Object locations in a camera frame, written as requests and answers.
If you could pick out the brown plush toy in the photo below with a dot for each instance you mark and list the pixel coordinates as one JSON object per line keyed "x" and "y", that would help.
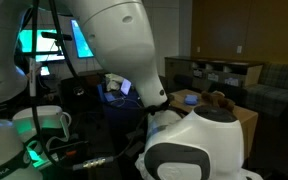
{"x": 218, "y": 99}

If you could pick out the white plastic bag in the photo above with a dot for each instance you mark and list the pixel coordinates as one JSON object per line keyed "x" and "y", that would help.
{"x": 142, "y": 169}

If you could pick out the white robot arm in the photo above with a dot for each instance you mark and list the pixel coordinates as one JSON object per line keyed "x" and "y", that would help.
{"x": 206, "y": 144}

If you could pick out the cardboard box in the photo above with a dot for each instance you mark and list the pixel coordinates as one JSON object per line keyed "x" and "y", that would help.
{"x": 248, "y": 118}

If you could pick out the small laptop on table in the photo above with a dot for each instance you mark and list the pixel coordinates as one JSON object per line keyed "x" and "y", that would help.
{"x": 119, "y": 94}

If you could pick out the dark wooden shelf unit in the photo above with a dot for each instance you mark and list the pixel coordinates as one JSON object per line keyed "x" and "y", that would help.
{"x": 202, "y": 72}

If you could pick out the green plaid sofa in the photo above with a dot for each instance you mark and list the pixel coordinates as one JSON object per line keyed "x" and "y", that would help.
{"x": 270, "y": 94}

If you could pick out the wall monitor screen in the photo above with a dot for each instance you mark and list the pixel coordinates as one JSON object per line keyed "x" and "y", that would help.
{"x": 48, "y": 47}

